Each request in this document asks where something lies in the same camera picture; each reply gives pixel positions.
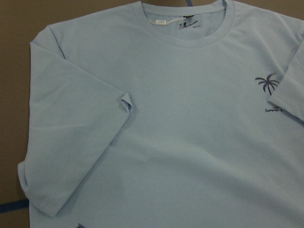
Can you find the light blue t-shirt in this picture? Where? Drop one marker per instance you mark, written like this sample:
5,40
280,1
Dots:
145,116

